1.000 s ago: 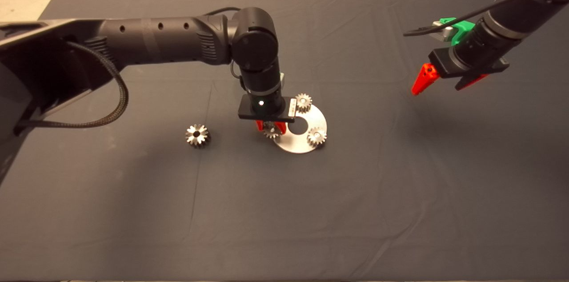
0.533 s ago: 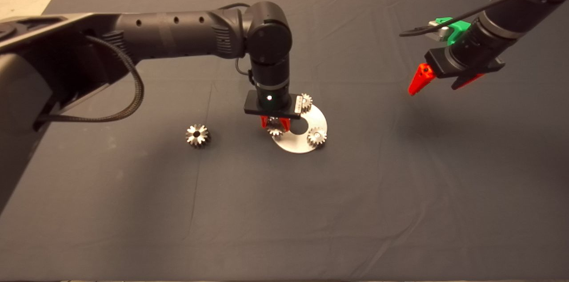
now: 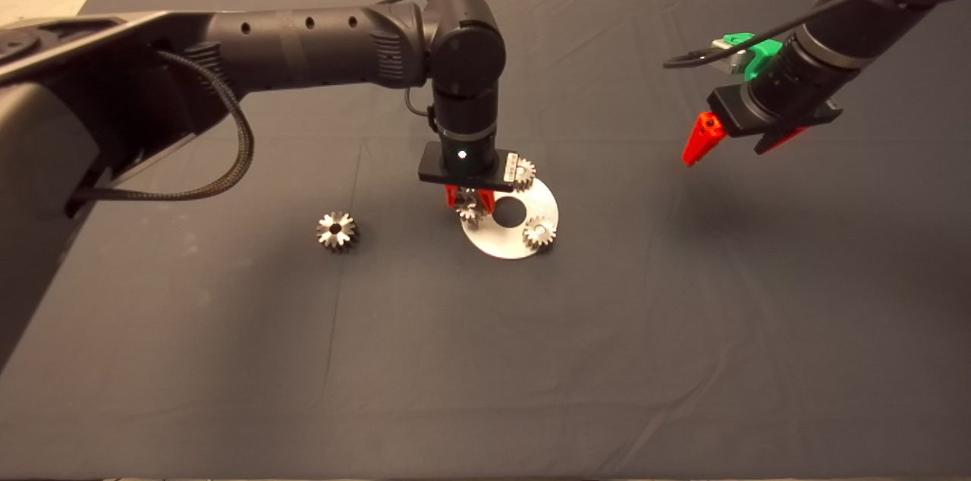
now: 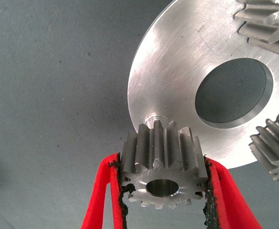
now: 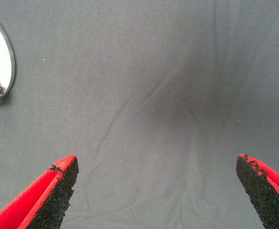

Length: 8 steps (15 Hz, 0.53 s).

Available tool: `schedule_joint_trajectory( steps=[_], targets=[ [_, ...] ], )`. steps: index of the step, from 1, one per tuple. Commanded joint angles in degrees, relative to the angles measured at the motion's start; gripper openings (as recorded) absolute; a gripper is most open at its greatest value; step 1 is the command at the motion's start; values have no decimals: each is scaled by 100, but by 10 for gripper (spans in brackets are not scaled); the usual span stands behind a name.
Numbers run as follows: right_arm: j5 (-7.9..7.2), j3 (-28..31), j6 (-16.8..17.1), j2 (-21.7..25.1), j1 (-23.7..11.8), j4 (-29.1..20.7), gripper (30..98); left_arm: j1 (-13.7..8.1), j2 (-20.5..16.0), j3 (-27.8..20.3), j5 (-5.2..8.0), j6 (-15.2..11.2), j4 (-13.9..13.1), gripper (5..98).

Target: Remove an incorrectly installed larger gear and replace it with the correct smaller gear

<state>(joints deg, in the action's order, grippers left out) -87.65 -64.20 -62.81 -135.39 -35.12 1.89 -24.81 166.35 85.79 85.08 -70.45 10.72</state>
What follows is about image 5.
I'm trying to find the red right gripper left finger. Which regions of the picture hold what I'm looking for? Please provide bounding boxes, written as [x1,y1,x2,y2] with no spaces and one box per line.
[0,155,80,229]

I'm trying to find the dark grey table cloth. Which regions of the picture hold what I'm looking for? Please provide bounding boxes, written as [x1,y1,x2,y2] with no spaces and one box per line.
[0,0,279,229]

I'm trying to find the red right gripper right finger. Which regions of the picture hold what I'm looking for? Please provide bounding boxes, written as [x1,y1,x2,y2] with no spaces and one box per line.
[236,154,279,229]

